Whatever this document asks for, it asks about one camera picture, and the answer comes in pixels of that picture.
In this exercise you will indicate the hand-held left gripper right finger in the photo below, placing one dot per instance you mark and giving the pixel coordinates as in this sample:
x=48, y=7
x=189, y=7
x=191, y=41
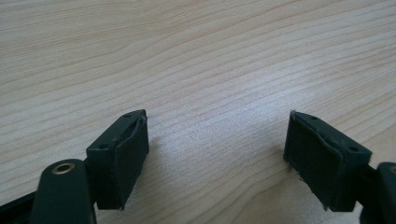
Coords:
x=323, y=161

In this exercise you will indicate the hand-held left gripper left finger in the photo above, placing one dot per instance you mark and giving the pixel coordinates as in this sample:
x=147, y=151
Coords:
x=121, y=161

